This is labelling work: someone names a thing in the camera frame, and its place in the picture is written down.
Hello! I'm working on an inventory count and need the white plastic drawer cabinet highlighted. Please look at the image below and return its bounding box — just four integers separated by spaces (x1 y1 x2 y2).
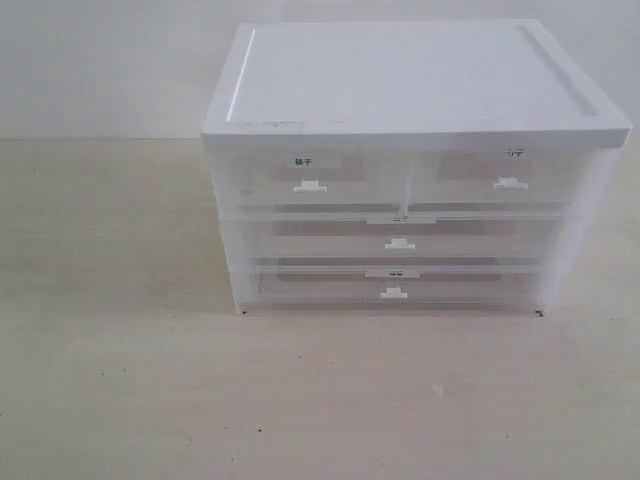
201 19 632 316

